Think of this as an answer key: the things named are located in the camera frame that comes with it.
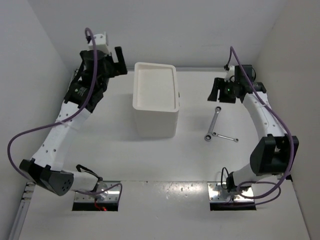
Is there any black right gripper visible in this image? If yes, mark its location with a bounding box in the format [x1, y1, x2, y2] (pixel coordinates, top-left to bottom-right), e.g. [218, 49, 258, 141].
[207, 77, 238, 104]

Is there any white drawer cabinet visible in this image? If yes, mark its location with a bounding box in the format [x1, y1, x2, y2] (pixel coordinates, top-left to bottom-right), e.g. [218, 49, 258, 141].
[132, 62, 180, 138]

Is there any long silver ratchet wrench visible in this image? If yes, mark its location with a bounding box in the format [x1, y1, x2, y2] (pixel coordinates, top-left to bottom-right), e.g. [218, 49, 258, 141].
[204, 106, 222, 142]

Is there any short silver ratchet wrench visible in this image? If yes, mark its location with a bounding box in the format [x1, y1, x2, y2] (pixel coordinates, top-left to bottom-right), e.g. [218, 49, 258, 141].
[212, 132, 239, 143]

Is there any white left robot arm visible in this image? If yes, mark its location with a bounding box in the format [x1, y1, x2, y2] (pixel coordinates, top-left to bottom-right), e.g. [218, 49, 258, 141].
[19, 32, 128, 196]

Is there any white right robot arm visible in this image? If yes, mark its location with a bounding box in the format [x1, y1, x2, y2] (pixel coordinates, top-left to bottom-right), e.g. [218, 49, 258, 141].
[207, 64, 299, 192]

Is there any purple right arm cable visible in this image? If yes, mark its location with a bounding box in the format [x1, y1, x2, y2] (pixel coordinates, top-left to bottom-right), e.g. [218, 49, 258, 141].
[222, 46, 293, 206]

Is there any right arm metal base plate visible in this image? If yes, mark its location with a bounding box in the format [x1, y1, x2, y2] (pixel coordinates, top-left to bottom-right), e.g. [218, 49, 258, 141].
[207, 181, 255, 204]

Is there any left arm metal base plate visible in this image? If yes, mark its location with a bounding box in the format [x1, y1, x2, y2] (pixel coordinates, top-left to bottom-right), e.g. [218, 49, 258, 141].
[74, 181, 122, 204]

